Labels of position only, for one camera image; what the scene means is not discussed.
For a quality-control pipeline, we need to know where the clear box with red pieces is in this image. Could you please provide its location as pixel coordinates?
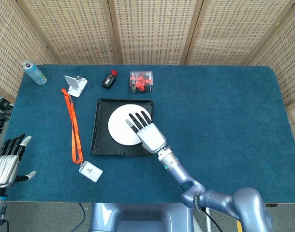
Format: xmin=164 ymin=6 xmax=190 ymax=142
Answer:
xmin=129 ymin=71 xmax=155 ymax=94

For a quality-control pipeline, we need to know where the white badge card holder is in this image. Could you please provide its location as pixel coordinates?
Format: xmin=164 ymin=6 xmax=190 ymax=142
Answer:
xmin=78 ymin=160 xmax=103 ymax=183

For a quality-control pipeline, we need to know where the white folding phone stand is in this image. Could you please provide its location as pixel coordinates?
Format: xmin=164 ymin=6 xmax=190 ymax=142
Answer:
xmin=64 ymin=75 xmax=88 ymax=98

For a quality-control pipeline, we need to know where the light blue drink can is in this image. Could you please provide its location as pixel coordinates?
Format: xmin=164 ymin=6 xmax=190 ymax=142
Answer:
xmin=22 ymin=60 xmax=48 ymax=86

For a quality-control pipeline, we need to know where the blue felt table mat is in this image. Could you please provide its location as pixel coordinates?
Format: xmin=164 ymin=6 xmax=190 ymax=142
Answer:
xmin=3 ymin=64 xmax=295 ymax=203

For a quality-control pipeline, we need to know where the white round plate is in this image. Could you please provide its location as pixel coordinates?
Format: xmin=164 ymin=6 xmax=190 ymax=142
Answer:
xmin=107 ymin=104 xmax=153 ymax=146

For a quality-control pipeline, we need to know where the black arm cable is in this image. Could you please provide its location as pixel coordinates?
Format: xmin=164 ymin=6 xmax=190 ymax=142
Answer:
xmin=201 ymin=207 xmax=222 ymax=232

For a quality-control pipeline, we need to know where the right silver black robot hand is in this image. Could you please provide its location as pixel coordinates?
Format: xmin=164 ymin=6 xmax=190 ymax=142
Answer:
xmin=125 ymin=110 xmax=167 ymax=154

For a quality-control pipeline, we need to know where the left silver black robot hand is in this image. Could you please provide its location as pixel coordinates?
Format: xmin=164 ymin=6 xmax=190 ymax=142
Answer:
xmin=0 ymin=133 xmax=37 ymax=189

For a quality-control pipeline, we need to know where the black square plastic tray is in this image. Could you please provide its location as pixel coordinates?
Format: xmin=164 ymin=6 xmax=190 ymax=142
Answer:
xmin=90 ymin=98 xmax=154 ymax=157

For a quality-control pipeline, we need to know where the woven bamboo screen panel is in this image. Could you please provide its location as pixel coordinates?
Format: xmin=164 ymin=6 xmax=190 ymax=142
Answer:
xmin=0 ymin=0 xmax=54 ymax=103
xmin=183 ymin=0 xmax=295 ymax=65
xmin=244 ymin=0 xmax=295 ymax=155
xmin=108 ymin=0 xmax=204 ymax=65
xmin=16 ymin=0 xmax=121 ymax=65

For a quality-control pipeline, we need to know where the blue floor cable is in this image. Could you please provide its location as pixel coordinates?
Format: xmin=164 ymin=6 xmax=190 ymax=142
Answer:
xmin=77 ymin=203 xmax=87 ymax=232

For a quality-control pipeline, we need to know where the black floor cable bundle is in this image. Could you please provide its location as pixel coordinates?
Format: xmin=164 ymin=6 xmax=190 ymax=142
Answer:
xmin=0 ymin=96 xmax=14 ymax=116

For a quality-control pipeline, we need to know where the orange lanyard strap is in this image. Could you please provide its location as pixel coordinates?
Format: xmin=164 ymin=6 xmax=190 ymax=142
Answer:
xmin=61 ymin=87 xmax=84 ymax=165

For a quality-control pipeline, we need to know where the blue-grey robot torso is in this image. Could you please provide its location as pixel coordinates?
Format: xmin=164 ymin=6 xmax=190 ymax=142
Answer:
xmin=88 ymin=203 xmax=194 ymax=232

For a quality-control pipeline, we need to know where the white table leg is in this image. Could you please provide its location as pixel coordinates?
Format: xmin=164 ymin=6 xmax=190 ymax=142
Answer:
xmin=205 ymin=212 xmax=212 ymax=232

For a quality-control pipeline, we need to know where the black bottle with red cap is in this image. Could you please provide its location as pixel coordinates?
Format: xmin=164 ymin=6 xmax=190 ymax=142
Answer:
xmin=101 ymin=69 xmax=118 ymax=89

